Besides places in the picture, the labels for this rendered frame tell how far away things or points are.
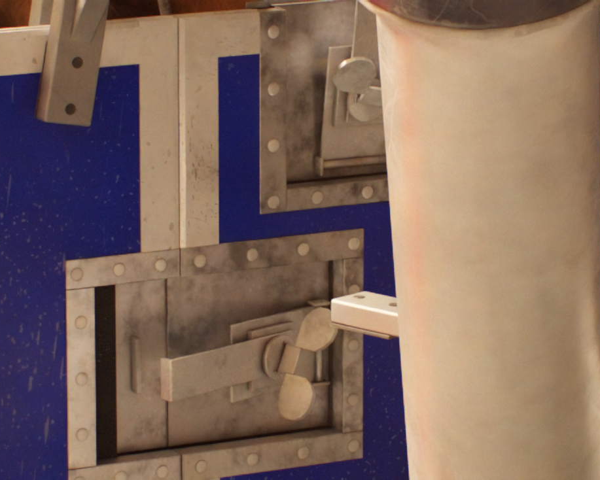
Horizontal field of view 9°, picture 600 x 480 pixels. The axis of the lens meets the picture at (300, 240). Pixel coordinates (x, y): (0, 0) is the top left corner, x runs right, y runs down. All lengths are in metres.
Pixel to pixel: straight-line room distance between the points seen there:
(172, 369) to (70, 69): 0.17
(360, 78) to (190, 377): 0.18
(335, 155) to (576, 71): 0.59
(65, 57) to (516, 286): 0.48
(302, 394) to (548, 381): 0.47
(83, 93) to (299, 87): 0.14
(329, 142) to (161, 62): 0.12
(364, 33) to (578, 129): 0.55
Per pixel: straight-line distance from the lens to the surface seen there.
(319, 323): 2.08
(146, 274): 2.05
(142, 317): 2.07
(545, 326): 1.60
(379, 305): 1.95
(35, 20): 2.02
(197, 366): 2.05
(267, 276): 2.10
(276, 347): 2.08
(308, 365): 2.12
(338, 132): 2.10
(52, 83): 2.00
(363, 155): 2.11
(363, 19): 2.08
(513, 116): 1.52
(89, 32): 2.00
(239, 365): 2.07
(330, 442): 2.12
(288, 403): 2.08
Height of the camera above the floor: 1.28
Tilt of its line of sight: 12 degrees down
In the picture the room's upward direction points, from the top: straight up
